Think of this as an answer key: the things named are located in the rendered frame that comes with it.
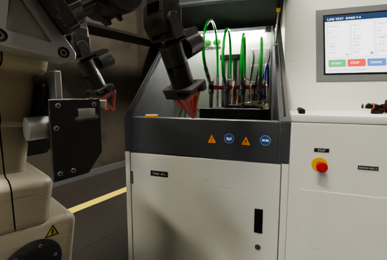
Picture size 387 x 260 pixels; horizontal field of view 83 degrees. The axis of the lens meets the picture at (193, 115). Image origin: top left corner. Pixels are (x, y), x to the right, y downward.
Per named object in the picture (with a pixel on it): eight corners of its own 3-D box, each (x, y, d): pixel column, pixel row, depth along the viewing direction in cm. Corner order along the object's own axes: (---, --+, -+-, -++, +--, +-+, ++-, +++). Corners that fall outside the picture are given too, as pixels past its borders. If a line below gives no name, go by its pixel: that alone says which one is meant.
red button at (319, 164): (313, 174, 76) (314, 160, 76) (310, 170, 80) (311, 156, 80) (330, 175, 75) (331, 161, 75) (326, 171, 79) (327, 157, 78)
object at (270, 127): (132, 152, 100) (131, 117, 98) (137, 149, 104) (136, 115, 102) (277, 163, 83) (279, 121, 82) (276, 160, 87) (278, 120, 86)
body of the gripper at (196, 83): (178, 85, 63) (170, 61, 59) (208, 85, 56) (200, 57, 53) (163, 96, 58) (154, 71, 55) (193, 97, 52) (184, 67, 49)
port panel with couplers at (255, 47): (247, 94, 133) (249, 41, 130) (247, 94, 136) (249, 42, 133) (270, 94, 129) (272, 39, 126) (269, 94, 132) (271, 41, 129)
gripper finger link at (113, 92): (113, 105, 91) (103, 85, 87) (124, 106, 87) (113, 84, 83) (100, 114, 87) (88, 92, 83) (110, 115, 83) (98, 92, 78)
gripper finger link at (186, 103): (188, 110, 66) (178, 81, 62) (207, 111, 62) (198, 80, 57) (174, 122, 62) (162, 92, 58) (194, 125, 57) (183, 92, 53)
